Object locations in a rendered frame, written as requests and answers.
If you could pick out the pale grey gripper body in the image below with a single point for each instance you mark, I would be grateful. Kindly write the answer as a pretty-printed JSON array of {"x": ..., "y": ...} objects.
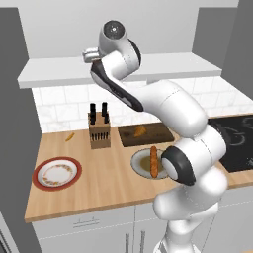
[{"x": 91, "y": 55}]

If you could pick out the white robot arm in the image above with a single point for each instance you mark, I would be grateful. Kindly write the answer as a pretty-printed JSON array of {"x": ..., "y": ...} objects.
[{"x": 171, "y": 105}]

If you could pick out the orange croissant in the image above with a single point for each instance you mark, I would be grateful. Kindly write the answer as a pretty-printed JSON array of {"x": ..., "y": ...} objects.
[{"x": 140, "y": 130}]

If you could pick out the dark brown cutting board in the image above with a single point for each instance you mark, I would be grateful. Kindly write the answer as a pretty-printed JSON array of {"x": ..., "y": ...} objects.
[{"x": 156, "y": 133}]

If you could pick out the tall grey cabinet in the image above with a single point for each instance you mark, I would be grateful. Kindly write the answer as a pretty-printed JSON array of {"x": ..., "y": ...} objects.
[{"x": 16, "y": 131}]

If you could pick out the wooden knife block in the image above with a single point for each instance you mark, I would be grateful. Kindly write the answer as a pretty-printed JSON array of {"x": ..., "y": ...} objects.
[{"x": 100, "y": 135}]

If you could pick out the small orange pastry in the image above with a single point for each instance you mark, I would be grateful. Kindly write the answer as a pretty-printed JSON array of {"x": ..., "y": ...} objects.
[{"x": 69, "y": 136}]

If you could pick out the grey plate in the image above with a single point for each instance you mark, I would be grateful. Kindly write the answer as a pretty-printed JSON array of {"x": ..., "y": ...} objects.
[{"x": 141, "y": 162}]

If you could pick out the red rimmed white plate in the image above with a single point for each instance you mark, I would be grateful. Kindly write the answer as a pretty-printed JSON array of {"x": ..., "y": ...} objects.
[{"x": 56, "y": 173}]

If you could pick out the orange baguette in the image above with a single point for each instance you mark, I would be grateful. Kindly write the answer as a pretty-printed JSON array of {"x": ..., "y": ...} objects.
[{"x": 153, "y": 161}]

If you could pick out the wide white drawer front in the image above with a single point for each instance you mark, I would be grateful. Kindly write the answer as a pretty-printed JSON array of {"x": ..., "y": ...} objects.
[{"x": 108, "y": 219}]

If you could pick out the narrow white drawer front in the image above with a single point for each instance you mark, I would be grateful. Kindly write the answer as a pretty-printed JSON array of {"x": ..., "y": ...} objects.
[{"x": 145, "y": 212}]

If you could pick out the black hob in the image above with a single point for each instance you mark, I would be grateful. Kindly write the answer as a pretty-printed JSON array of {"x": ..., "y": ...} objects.
[{"x": 238, "y": 145}]

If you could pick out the white cupboard door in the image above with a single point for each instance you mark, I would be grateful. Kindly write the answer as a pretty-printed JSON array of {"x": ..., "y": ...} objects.
[
  {"x": 85, "y": 242},
  {"x": 153, "y": 237}
]

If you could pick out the white cupboard under hob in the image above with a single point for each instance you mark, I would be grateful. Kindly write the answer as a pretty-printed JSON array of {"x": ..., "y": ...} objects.
[{"x": 234, "y": 224}]

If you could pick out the white wall shelf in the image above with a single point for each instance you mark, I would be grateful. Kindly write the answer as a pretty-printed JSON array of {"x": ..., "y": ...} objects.
[{"x": 59, "y": 70}]

